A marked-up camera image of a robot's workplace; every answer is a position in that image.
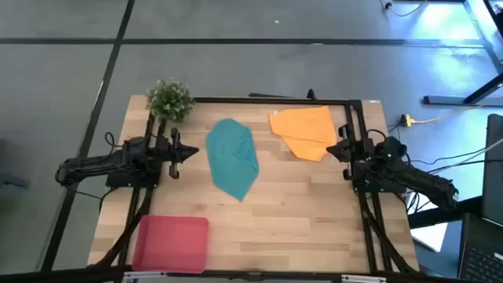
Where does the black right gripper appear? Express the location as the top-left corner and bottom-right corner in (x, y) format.
(326, 123), (366, 182)

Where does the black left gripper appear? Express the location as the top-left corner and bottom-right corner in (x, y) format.
(159, 127), (200, 180)

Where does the orange microfiber towel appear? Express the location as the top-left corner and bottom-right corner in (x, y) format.
(268, 105), (338, 163)

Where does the teal microfiber towel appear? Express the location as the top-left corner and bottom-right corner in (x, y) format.
(205, 118), (260, 202)

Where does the pink plastic basket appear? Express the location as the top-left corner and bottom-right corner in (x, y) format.
(131, 214), (210, 275)

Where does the artificial green plant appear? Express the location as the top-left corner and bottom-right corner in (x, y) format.
(145, 77), (196, 123)

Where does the black table leg beam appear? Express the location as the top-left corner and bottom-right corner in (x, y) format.
(408, 195), (483, 230)

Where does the white paper sheet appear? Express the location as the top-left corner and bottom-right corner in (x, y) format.
(408, 192), (449, 252)

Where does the black laptop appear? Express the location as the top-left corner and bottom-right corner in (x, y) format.
(457, 113), (503, 283)

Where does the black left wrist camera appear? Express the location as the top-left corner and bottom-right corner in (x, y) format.
(121, 136), (149, 158)

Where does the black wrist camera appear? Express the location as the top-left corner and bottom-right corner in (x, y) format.
(376, 136), (408, 166)
(121, 136), (149, 158)

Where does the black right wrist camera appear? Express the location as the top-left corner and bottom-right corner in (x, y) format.
(376, 136), (408, 166)

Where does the black aluminium table frame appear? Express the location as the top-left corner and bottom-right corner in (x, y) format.
(89, 96), (420, 276)

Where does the yellow floor cable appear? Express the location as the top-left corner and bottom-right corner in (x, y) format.
(412, 102), (503, 125)

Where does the black desk frame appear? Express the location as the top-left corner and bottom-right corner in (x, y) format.
(423, 0), (503, 107)

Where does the silver metal bracket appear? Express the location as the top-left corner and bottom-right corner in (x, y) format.
(340, 274), (388, 283)
(122, 270), (168, 283)

